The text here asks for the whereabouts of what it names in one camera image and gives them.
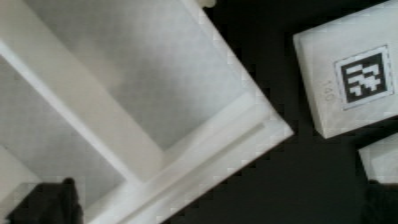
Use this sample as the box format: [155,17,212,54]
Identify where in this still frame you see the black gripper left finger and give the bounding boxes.
[6,178,84,224]

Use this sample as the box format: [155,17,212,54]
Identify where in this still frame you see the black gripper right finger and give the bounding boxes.
[361,180,398,224]

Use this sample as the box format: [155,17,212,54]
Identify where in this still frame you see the white cabinet body box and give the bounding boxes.
[0,0,294,224]

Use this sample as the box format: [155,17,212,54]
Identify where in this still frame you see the white cabinet door panel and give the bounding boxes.
[294,0,398,138]

